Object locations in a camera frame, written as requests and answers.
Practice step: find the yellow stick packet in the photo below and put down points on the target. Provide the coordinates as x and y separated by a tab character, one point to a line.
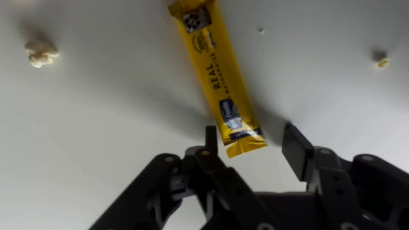
207	42

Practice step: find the small popcorn crumb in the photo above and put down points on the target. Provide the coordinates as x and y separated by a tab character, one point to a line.
383	63

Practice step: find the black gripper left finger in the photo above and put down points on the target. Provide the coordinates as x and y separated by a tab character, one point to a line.
160	188

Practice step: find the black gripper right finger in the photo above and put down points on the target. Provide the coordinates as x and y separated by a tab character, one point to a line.
363	193

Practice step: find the popcorn pieces near plate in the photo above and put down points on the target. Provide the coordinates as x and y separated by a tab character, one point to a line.
41	54

